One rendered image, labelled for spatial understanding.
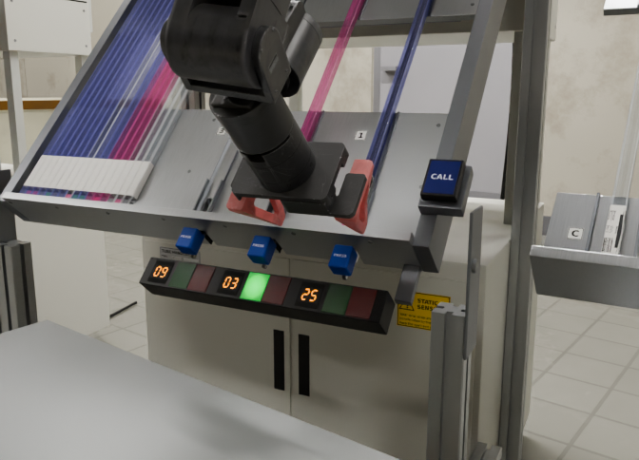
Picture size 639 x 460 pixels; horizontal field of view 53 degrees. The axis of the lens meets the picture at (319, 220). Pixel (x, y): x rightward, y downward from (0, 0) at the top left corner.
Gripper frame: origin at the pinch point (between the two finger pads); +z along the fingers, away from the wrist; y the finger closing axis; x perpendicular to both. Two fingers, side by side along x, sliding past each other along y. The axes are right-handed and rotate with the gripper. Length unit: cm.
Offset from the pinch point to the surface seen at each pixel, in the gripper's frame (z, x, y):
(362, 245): 9.2, -2.6, -1.3
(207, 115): 8.5, -21.6, 29.5
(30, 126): 208, -181, 380
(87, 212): 8.1, -2.5, 41.8
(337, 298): 10.1, 4.2, 0.1
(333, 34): 35, -68, 33
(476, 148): 279, -230, 69
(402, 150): 8.9, -16.6, -2.7
